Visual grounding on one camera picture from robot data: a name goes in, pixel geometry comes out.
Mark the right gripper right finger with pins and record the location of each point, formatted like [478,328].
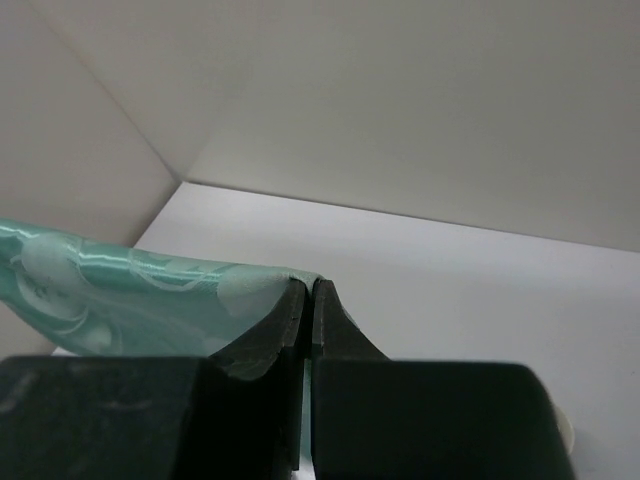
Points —
[341,363]

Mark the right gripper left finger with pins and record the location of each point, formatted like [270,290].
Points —
[263,403]

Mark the teal satin placemat cloth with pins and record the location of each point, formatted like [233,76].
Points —
[135,393]

